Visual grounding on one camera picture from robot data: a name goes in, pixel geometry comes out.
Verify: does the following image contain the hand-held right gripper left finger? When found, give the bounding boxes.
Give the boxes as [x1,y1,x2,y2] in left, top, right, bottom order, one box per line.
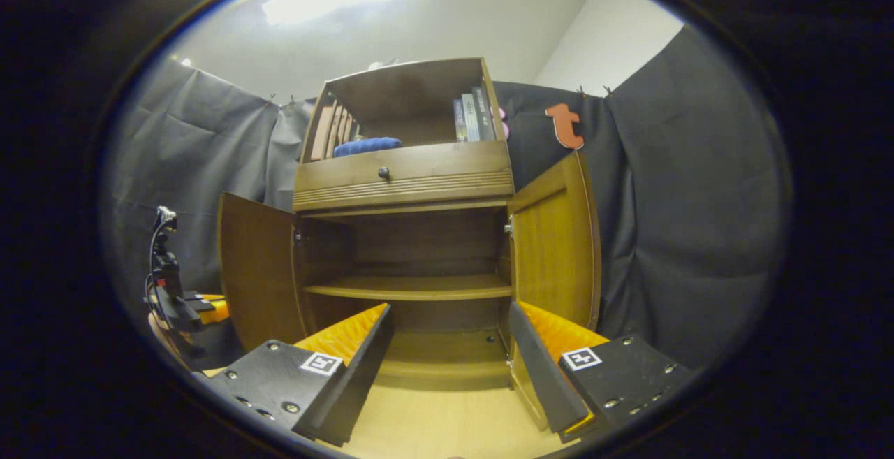
[192,303,393,448]

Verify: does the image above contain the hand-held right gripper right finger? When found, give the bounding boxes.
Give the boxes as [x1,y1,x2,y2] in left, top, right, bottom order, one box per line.
[508,300,692,444]

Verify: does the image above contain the wooden cabinet door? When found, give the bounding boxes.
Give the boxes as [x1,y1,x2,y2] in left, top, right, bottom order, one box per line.
[506,152,603,432]
[217,191,308,353]

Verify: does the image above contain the wooden double-door shoe cabinet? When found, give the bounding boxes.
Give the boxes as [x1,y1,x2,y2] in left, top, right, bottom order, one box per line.
[217,57,603,435]

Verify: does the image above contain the wooden inner shelf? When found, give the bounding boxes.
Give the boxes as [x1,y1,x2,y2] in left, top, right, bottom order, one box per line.
[302,274,514,302]

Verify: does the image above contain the black backdrop cloth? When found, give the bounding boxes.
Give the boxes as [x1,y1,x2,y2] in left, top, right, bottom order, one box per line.
[101,26,793,376]

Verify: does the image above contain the blue folded cloth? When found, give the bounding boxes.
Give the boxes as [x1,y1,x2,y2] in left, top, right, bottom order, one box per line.
[333,137,404,159]

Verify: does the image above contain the wooden ribbed drawer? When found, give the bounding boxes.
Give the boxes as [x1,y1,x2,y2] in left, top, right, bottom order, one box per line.
[292,140,515,213]

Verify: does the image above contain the grey-spined book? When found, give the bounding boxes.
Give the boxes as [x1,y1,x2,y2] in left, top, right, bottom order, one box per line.
[461,93,483,143]

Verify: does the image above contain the black-spined book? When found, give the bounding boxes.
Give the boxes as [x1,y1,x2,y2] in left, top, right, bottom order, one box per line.
[472,86,497,142]

